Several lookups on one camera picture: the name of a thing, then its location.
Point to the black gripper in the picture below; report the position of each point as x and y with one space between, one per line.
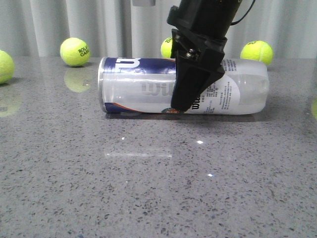
201 25

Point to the white Wilson tennis ball can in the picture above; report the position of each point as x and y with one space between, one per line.
146 85

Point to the centre tennis ball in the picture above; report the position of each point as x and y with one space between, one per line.
166 48

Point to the right tennis ball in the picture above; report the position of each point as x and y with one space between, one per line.
257 50

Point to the Roland Garros tennis ball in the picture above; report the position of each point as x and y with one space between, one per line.
74 52

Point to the far left tennis ball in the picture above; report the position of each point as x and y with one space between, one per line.
6 67

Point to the grey pleated curtain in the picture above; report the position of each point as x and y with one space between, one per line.
117 28

